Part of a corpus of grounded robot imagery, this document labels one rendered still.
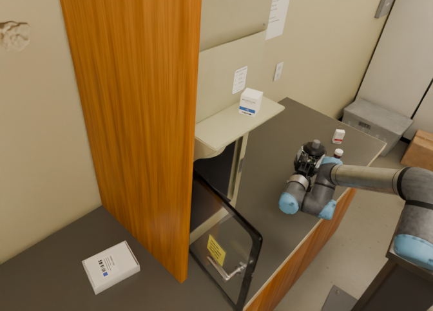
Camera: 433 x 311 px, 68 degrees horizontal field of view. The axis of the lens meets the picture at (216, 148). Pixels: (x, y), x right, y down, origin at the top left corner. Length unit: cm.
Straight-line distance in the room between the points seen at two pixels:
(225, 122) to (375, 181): 48
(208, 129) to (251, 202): 67
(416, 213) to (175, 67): 67
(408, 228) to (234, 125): 51
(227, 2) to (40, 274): 105
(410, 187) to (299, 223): 60
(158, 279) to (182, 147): 60
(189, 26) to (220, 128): 35
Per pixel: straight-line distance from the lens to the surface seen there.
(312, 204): 121
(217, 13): 80
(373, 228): 295
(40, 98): 112
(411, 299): 178
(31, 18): 104
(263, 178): 159
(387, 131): 360
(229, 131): 86
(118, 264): 123
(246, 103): 92
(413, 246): 93
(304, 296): 238
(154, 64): 72
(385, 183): 104
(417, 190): 96
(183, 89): 67
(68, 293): 126
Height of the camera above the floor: 201
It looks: 39 degrees down
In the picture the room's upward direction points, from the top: 6 degrees clockwise
